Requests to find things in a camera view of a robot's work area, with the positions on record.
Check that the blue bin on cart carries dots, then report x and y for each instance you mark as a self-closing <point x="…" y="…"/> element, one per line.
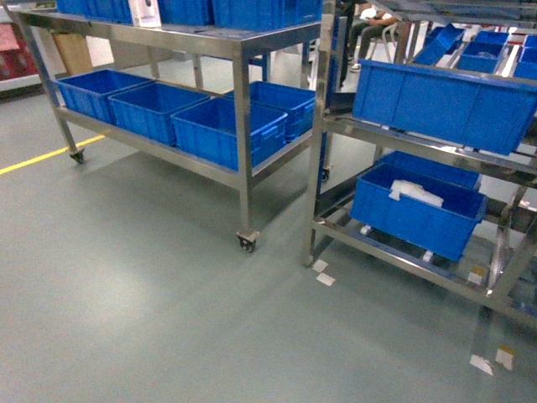
<point x="89" y="93"/>
<point x="208" y="130"/>
<point x="147" y="110"/>

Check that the blue bin rear cart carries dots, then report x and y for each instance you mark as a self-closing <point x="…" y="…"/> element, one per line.
<point x="298" y="103"/>

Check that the steel flow rack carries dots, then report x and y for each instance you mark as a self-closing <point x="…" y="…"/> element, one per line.
<point x="515" y="246"/>

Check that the lower blue rack bin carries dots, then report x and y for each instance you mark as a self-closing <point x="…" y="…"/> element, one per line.
<point x="444" y="230"/>

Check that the seated person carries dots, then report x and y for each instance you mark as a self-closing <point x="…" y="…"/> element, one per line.
<point x="360" y="35"/>

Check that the large blue rack bin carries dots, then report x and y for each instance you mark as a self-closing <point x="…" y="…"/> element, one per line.
<point x="483" y="113"/>

